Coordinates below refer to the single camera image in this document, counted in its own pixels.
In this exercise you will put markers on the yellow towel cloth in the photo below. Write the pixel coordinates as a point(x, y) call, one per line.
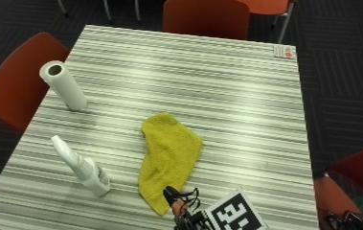
point(171, 153)

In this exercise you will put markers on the white cube with black markers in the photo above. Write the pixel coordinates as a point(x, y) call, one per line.
point(235, 214)

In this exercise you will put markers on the white paper towel roll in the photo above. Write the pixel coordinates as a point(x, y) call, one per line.
point(64, 85)

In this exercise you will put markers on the red chair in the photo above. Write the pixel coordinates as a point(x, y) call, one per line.
point(360, 172)

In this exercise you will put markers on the orange chair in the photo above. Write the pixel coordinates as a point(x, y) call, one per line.
point(207, 19)
point(19, 83)
point(271, 5)

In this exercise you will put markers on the white and red sticker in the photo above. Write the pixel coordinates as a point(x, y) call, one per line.
point(284, 51)

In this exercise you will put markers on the grey metal chair legs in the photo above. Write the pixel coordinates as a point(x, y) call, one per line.
point(107, 8)

